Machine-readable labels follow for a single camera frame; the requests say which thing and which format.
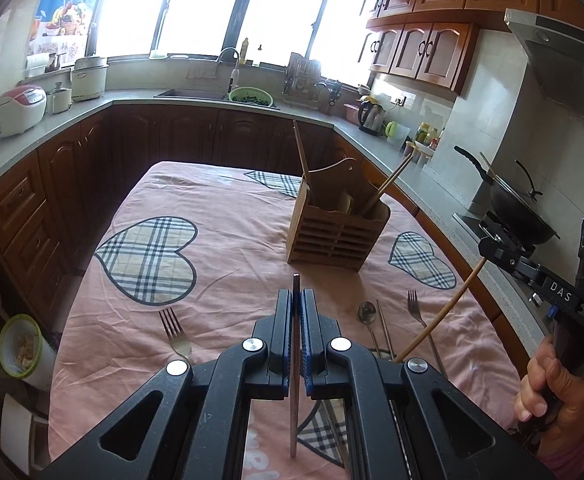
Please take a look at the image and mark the steel chopstick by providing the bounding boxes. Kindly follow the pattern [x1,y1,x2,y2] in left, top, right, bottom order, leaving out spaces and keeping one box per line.
[290,274,301,460]
[375,300,396,360]

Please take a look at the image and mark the kitchen faucet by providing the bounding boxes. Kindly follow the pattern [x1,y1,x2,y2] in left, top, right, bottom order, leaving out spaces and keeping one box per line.
[215,46,242,94]

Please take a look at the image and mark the person's right hand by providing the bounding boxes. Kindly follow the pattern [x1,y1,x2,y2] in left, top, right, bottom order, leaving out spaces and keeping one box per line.
[514,336,584,448]

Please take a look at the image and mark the gas stove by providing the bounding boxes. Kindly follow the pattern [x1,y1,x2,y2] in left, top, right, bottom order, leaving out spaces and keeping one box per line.
[452,209,558,311]

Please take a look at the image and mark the steel fork left side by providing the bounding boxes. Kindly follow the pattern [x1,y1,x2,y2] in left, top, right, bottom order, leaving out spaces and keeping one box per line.
[158,307,192,364]

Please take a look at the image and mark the steel fork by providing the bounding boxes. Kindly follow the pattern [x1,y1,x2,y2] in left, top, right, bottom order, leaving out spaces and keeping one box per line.
[407,289,447,378]
[158,307,192,364]

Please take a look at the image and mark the black wok with lid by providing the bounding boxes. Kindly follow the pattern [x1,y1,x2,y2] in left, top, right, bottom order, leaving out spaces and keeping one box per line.
[455,145,559,246]

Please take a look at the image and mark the steel spoon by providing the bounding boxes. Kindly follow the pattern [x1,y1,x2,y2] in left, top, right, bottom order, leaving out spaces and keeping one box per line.
[358,301,381,358]

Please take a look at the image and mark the steel fork right side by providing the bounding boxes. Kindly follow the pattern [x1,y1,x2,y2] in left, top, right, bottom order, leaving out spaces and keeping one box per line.
[407,289,447,378]

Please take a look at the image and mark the pink heart-patterned tablecloth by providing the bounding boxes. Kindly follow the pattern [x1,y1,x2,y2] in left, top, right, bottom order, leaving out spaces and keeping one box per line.
[49,162,519,458]

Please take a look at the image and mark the green rimmed trash bin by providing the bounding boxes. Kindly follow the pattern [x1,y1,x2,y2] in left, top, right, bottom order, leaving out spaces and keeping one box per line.
[0,314,56,392]

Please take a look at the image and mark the wooden utensil holder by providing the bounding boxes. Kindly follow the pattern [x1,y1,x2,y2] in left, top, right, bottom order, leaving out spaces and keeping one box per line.
[286,157,391,271]

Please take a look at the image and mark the range hood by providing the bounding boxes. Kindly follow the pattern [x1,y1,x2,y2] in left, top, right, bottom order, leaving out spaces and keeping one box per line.
[504,9,584,118]

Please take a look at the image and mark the green mug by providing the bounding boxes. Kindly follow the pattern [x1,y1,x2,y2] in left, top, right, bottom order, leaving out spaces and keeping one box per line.
[384,122,398,139]

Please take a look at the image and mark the steel electric kettle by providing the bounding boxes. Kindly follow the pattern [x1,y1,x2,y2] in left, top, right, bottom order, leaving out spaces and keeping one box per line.
[358,101,384,136]

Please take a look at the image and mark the wooden upper cabinets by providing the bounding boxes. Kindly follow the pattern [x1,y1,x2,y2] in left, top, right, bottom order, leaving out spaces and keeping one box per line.
[360,0,584,93]

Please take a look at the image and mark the green colander with vegetables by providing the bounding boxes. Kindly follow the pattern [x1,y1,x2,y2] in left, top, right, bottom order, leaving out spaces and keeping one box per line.
[228,87,275,107]

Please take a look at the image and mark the small white pot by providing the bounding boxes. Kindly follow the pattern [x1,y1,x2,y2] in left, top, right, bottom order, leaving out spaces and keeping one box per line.
[48,81,72,115]

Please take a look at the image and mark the white red rice cooker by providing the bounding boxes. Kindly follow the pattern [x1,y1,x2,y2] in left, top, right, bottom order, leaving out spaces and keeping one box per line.
[0,84,46,139]

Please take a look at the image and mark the white electric pressure cooker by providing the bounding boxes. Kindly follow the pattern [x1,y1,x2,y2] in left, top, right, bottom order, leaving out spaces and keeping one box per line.
[70,55,108,102]

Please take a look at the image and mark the tropical fruit poster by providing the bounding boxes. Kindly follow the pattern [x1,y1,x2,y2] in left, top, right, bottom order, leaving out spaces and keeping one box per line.
[27,0,98,67]

